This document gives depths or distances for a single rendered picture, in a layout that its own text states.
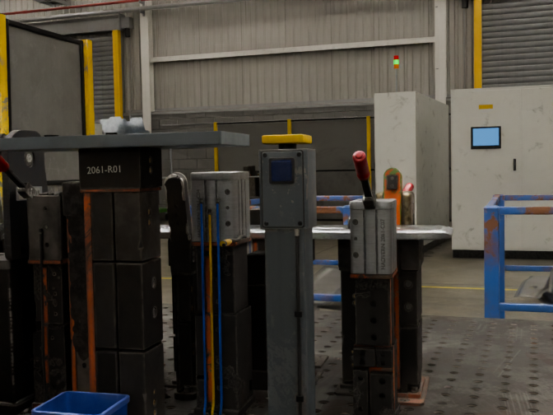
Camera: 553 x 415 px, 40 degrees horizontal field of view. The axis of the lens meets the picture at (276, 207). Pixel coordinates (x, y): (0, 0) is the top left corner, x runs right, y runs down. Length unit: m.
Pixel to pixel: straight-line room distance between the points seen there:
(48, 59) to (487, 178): 5.73
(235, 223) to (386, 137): 8.07
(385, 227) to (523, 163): 7.98
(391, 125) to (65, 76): 5.10
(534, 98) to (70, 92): 5.70
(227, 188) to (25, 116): 3.52
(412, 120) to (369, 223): 8.04
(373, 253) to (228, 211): 0.24
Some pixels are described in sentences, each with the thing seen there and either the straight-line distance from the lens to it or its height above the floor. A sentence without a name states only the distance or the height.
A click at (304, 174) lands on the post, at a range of 1.04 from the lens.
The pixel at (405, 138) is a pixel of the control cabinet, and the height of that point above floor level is 1.44.
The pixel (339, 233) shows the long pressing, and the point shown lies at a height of 1.00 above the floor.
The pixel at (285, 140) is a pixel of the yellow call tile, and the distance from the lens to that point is 1.05.
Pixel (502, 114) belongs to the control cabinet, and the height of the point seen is 1.68.
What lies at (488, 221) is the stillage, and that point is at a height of 0.89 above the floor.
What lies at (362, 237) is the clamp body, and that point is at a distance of 1.19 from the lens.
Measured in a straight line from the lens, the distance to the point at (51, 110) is 4.90.
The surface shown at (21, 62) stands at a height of 1.76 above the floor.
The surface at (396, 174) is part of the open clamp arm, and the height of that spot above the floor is 1.10.
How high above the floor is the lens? 1.11
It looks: 3 degrees down
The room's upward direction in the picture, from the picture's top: 1 degrees counter-clockwise
